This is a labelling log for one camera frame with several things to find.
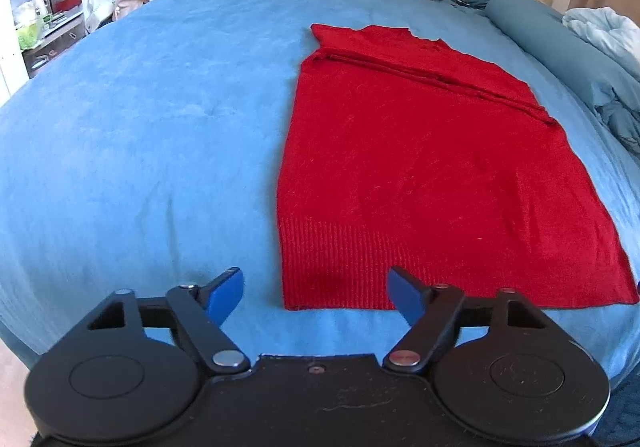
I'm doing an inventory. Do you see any red knit sweater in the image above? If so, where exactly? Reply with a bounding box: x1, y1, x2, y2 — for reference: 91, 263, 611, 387
277, 23, 639, 309

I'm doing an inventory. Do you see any blue bed blanket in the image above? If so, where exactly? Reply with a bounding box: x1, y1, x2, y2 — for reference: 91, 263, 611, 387
1, 0, 639, 365

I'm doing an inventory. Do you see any teal bolster cushion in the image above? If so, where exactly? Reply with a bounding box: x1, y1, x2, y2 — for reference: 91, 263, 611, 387
485, 0, 639, 156

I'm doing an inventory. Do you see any light blue crumpled duvet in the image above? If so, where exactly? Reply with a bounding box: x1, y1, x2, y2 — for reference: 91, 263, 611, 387
562, 7, 640, 80

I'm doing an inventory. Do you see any red box on shelf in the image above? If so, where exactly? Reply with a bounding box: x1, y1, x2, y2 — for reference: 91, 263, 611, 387
53, 0, 81, 14

